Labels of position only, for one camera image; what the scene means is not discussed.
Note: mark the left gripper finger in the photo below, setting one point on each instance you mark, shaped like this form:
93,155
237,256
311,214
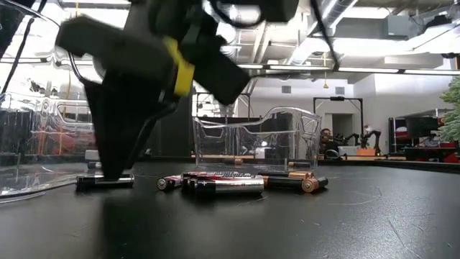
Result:
118,118
223,72

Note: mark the clear plastic bin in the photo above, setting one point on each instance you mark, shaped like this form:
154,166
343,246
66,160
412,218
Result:
273,144
36,172

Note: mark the small black distant robot arm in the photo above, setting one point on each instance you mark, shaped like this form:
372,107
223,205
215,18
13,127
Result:
346,138
372,138

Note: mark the black partition panel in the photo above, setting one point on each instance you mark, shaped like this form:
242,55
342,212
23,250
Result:
172,133

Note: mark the person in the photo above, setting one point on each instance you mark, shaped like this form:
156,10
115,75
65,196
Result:
326,138

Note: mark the long hanging light fixture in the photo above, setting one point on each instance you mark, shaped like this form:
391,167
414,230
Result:
359,68

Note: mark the wooden workbench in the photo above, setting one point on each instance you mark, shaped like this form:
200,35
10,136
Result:
381,157

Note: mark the black shelf unit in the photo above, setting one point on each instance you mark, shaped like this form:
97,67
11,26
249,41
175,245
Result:
420,127

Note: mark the green artificial potted plant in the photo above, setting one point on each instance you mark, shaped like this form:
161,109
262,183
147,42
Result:
453,115

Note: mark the silver ceiling air duct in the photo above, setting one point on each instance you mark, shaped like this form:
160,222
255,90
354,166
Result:
305,36

